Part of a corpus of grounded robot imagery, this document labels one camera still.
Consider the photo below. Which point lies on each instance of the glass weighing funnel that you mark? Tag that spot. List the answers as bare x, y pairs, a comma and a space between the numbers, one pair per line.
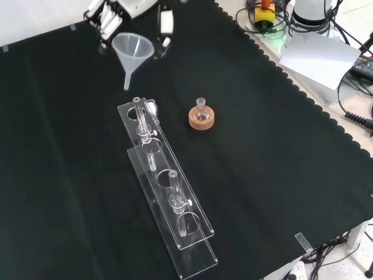
151, 107

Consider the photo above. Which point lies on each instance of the white power strip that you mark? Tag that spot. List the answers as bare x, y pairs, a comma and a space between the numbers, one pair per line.
297, 271

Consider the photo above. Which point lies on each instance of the translucent plastic funnel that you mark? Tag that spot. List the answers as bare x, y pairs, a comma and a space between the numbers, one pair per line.
132, 55

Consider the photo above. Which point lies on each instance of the yellow stop button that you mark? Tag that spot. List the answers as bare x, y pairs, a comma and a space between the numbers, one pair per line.
263, 16

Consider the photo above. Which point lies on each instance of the black power adapter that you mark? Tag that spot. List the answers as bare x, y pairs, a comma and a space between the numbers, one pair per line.
364, 68

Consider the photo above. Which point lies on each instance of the black cloth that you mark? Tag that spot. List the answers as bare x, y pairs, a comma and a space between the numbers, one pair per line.
262, 146

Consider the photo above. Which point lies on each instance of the round-bottom glass flask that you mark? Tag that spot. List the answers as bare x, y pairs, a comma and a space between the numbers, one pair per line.
201, 112

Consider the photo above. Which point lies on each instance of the clear tape strip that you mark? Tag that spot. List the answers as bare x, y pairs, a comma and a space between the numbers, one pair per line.
303, 242
73, 27
6, 48

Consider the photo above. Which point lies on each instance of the pale board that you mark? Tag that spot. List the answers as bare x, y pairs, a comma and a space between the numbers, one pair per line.
317, 55

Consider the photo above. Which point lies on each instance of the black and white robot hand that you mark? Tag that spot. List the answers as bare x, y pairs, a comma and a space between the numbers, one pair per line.
131, 7

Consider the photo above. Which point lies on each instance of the black tripod leg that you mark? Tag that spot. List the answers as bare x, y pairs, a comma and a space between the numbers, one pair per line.
367, 43

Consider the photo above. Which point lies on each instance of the clear acrylic funnel stand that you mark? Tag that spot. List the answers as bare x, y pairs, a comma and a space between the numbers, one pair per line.
163, 161

